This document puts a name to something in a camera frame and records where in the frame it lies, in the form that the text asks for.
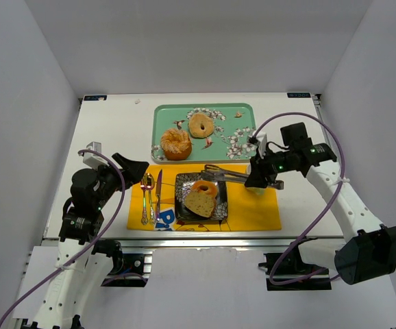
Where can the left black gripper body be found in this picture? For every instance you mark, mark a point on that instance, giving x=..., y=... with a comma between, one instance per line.
x=118, y=173

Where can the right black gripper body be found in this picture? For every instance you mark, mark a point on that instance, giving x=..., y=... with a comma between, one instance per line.
x=255, y=173

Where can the orange glazed bagel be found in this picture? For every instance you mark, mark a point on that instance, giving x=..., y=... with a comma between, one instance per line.
x=202, y=186

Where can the brown bread slice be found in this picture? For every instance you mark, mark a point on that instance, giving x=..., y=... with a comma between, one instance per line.
x=200, y=204

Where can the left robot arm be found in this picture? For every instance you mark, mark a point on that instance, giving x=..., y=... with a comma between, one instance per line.
x=84, y=258

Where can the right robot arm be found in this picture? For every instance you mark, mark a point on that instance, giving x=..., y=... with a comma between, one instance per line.
x=369, y=247

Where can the iridescent spoon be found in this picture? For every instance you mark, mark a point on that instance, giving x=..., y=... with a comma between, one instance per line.
x=144, y=185

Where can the iridescent fork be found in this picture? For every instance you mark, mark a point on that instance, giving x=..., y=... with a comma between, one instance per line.
x=150, y=187

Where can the pale green mug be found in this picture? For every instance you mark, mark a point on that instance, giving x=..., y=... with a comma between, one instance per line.
x=257, y=191

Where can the iridescent knife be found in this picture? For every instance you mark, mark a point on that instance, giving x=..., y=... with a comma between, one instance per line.
x=158, y=195

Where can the yellow placemat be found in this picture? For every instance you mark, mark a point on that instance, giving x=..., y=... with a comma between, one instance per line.
x=246, y=210

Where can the sugared bundt cake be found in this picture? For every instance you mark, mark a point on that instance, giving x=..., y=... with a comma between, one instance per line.
x=176, y=144

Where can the black floral square plate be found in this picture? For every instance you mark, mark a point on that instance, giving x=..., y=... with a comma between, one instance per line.
x=183, y=185

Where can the pale bagel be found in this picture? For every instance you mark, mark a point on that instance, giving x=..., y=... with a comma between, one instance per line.
x=200, y=125

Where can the right blue corner label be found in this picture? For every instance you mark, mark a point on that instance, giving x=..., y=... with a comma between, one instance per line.
x=298, y=95

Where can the blue corner label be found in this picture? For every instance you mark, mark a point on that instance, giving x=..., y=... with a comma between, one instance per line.
x=298, y=95
x=94, y=98

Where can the left blue corner label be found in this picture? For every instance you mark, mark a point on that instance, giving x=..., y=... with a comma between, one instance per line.
x=94, y=98

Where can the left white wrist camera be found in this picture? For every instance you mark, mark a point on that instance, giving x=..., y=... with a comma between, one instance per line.
x=94, y=161

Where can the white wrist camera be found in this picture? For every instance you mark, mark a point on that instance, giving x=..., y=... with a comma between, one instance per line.
x=94, y=161
x=259, y=140

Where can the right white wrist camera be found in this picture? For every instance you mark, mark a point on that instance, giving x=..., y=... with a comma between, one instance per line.
x=259, y=140

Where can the aluminium front rail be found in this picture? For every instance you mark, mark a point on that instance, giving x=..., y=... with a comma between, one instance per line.
x=190, y=242

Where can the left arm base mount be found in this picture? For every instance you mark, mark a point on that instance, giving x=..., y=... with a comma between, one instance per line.
x=127, y=269

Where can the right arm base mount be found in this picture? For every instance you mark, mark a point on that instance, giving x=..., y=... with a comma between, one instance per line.
x=292, y=267

